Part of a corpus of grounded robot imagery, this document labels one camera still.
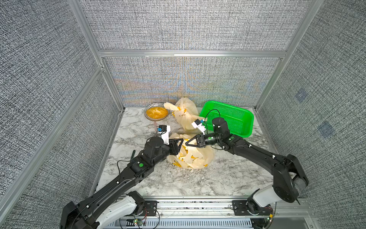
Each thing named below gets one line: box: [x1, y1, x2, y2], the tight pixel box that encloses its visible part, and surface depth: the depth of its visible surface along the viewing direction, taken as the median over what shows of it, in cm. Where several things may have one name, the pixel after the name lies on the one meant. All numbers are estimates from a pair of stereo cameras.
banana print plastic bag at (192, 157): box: [167, 139, 215, 169], surface depth 76 cm
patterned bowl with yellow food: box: [143, 102, 170, 122], surface depth 112 cm
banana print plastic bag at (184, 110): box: [163, 97, 206, 131], surface depth 94 cm
